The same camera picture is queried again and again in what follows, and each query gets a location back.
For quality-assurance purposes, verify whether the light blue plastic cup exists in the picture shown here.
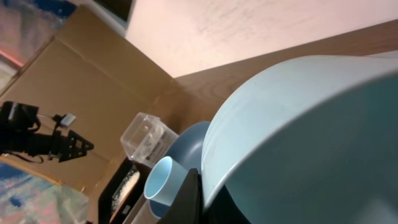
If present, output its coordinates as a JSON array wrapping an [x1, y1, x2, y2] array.
[[144, 156, 188, 206]]

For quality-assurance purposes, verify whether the black waste tray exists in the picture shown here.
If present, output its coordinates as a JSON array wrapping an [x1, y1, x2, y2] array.
[[98, 159, 150, 224]]

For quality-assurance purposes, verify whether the pile of white rice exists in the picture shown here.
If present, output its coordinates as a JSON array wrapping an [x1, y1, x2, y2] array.
[[111, 167, 140, 213]]

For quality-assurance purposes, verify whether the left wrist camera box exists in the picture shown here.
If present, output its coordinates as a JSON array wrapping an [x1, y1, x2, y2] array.
[[1, 101, 41, 133]]

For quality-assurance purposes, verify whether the dark blue plate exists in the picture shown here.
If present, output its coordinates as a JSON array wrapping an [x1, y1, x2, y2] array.
[[149, 121, 210, 218]]

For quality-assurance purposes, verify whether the brown serving tray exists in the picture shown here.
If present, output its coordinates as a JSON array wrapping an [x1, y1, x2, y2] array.
[[123, 194, 159, 224]]

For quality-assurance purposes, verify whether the light blue bowl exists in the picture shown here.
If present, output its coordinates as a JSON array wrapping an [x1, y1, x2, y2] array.
[[201, 55, 397, 223]]

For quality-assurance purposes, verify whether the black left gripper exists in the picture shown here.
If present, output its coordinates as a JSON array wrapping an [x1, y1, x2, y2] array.
[[1, 129, 94, 162]]

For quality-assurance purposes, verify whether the brown cardboard box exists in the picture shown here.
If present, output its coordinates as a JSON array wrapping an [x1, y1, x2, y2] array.
[[0, 4, 187, 197]]

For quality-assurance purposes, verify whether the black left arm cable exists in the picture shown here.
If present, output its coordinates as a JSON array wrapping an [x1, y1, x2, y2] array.
[[6, 112, 77, 164]]

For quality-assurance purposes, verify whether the clear plastic waste bin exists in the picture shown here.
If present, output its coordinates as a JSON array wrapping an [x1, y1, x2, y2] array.
[[120, 112, 178, 168]]

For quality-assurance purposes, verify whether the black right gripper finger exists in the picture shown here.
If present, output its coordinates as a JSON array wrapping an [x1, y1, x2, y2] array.
[[157, 168, 202, 224]]

